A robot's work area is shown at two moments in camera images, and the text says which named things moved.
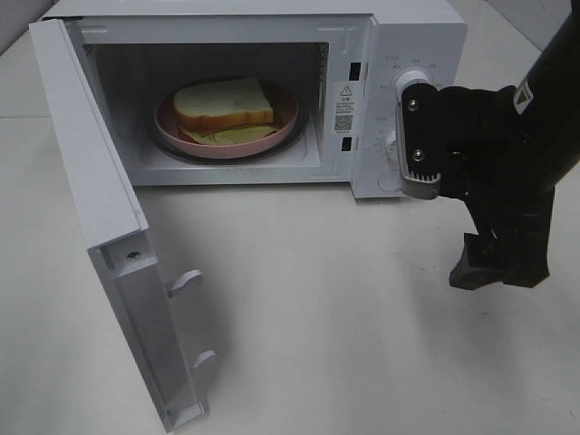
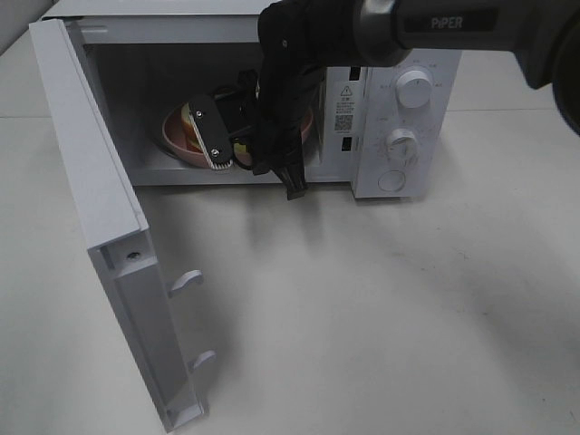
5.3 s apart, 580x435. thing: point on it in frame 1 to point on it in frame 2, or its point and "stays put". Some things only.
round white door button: (388, 181) stays put
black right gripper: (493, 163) to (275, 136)
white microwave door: (115, 228) stays put
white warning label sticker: (343, 107) stays put
